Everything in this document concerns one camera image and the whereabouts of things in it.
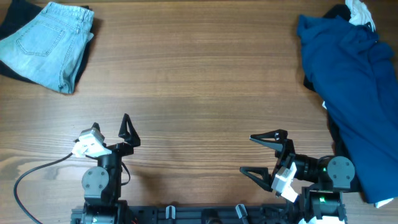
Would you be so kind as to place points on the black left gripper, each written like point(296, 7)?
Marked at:
point(125, 149)

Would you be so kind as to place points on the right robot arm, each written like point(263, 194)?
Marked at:
point(312, 187)

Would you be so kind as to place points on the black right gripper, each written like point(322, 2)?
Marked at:
point(287, 157)

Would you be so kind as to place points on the white shirt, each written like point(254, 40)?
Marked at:
point(360, 14)

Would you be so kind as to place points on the dark blue shirt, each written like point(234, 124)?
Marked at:
point(351, 70)

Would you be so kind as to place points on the black garment at right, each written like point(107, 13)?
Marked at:
point(339, 146)

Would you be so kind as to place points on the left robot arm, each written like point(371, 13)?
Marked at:
point(102, 183)

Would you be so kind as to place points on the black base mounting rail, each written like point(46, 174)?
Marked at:
point(271, 213)

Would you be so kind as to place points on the light blue folded jeans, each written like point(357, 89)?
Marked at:
point(49, 49)

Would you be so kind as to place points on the black folded garment under jeans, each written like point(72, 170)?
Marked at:
point(18, 15)

